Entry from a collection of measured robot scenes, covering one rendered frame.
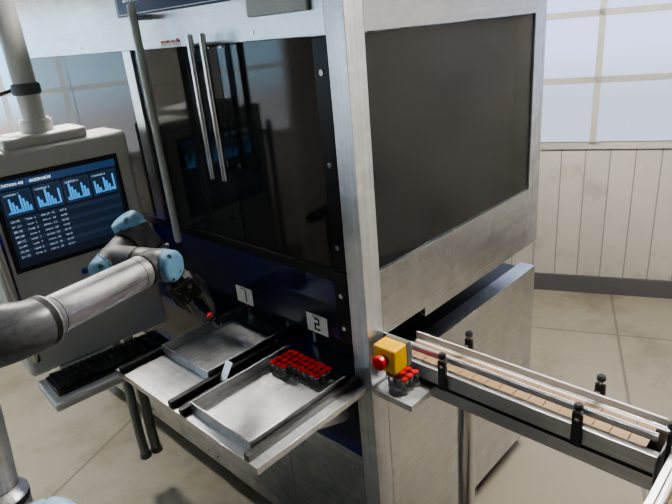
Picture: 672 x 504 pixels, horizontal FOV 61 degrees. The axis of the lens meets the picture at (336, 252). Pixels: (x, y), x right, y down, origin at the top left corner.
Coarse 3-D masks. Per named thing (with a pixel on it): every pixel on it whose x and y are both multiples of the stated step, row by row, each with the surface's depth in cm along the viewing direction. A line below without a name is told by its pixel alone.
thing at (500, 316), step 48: (528, 288) 222; (480, 336) 200; (528, 336) 232; (192, 432) 257; (432, 432) 188; (480, 432) 216; (288, 480) 209; (336, 480) 186; (432, 480) 195; (480, 480) 225
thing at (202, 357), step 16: (224, 320) 199; (240, 320) 200; (256, 320) 199; (192, 336) 190; (208, 336) 192; (224, 336) 191; (240, 336) 190; (256, 336) 189; (272, 336) 182; (288, 336) 187; (176, 352) 184; (192, 352) 183; (208, 352) 182; (224, 352) 181; (240, 352) 180; (192, 368) 172; (208, 368) 173
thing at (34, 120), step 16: (0, 0) 167; (0, 16) 168; (16, 16) 171; (0, 32) 170; (16, 32) 171; (16, 48) 172; (16, 64) 173; (16, 80) 175; (32, 80) 177; (0, 96) 180; (16, 96) 177; (32, 96) 178; (32, 112) 179; (32, 128) 179; (48, 128) 182
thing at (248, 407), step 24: (264, 360) 169; (240, 384) 164; (264, 384) 163; (288, 384) 162; (336, 384) 155; (192, 408) 153; (216, 408) 154; (240, 408) 153; (264, 408) 152; (288, 408) 152; (240, 432) 144; (264, 432) 138
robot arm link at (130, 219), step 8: (120, 216) 141; (128, 216) 137; (136, 216) 139; (112, 224) 139; (120, 224) 137; (128, 224) 137; (136, 224) 138; (144, 224) 140; (120, 232) 137; (128, 232) 137; (136, 232) 138; (144, 232) 139; (152, 232) 142; (136, 240) 137; (144, 240) 139; (152, 240) 141; (160, 240) 143
